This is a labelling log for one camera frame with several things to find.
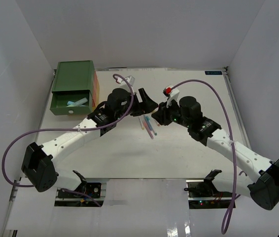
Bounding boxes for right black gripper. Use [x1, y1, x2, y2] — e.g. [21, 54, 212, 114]
[151, 98, 191, 129]

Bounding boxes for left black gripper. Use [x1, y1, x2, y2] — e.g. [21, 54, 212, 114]
[115, 88, 158, 120]

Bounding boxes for teal highlighter marker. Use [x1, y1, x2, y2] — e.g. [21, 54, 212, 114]
[67, 98, 88, 107]

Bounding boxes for green top drawer box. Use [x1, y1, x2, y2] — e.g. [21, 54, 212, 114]
[50, 60, 95, 116]

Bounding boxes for light blue highlighter marker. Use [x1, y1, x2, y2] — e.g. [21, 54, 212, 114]
[67, 101, 81, 107]

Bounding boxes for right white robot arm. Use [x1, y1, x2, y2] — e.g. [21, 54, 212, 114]
[152, 96, 279, 210]

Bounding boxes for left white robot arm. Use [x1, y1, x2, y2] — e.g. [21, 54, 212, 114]
[21, 88, 158, 197]

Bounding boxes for blue thin pen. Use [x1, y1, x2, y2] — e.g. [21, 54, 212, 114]
[145, 116, 157, 136]

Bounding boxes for yellow cap thin pen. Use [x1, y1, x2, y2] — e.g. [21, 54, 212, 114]
[138, 118, 144, 130]

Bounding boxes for stacked orange yellow drawers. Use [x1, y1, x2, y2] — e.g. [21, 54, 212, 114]
[75, 71, 101, 117]

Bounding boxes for blue logo sticker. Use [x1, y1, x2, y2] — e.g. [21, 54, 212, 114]
[205, 71, 223, 76]

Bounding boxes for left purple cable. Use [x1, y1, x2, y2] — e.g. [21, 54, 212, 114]
[1, 74, 134, 207]

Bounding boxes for purple cable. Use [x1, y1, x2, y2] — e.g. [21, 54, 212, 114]
[173, 79, 240, 235]
[1, 74, 134, 207]

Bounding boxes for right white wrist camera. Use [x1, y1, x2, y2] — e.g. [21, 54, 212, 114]
[163, 85, 179, 108]

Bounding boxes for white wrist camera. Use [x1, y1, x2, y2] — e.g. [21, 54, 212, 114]
[114, 75, 136, 91]
[163, 85, 179, 108]

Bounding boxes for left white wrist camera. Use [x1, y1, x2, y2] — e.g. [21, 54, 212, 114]
[114, 75, 136, 91]

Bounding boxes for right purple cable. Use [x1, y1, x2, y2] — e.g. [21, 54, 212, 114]
[173, 79, 240, 235]

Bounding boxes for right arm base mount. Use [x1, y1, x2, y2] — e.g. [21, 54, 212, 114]
[184, 169, 232, 209]

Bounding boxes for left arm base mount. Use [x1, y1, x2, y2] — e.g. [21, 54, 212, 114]
[55, 171, 104, 207]

